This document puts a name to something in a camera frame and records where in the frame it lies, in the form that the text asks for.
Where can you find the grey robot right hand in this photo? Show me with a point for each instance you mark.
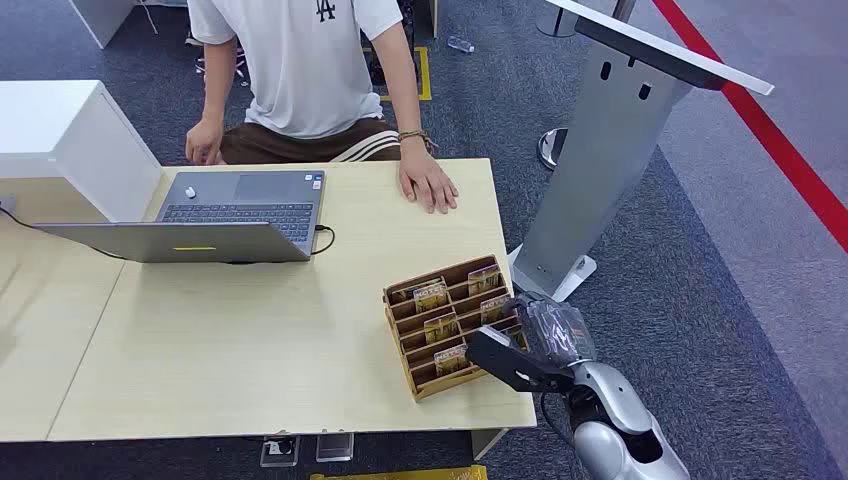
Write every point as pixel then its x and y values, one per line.
pixel 556 331

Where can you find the person's left hand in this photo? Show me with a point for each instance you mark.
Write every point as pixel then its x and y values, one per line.
pixel 427 179

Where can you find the person's right hand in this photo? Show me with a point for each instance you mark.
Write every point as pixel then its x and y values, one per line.
pixel 202 142

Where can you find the person's left forearm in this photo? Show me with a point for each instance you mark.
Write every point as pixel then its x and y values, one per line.
pixel 401 86

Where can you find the person's right forearm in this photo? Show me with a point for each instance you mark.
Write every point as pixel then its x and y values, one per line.
pixel 217 79

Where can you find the wooden card holder tray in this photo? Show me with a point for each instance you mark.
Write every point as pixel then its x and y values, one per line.
pixel 430 344

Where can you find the person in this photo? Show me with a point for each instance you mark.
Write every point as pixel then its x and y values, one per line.
pixel 305 66

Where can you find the small white object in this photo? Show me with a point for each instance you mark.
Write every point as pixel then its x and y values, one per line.
pixel 190 193

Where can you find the grey laptop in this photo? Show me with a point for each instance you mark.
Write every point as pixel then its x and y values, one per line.
pixel 218 222

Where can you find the chrome stanchion base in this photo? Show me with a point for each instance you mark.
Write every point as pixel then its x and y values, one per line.
pixel 551 149

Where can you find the pale desk leg panel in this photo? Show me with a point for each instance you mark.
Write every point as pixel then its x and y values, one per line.
pixel 487 442

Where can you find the white cabinet box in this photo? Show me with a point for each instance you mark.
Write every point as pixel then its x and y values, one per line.
pixel 66 146

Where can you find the clear plastic water bottle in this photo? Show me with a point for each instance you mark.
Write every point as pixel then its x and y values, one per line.
pixel 460 44

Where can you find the white furniture panel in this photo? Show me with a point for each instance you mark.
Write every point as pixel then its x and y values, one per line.
pixel 99 16

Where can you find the grey kiosk stand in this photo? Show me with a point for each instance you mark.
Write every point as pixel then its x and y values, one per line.
pixel 596 152

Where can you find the grey stanchion base with pole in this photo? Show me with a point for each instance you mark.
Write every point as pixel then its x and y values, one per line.
pixel 558 23

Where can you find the yellow sheet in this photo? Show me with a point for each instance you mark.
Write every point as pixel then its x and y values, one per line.
pixel 404 474

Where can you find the floor socket box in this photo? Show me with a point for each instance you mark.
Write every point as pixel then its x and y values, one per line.
pixel 334 448
pixel 279 452

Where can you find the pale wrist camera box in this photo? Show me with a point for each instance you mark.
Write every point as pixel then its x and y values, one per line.
pixel 510 361

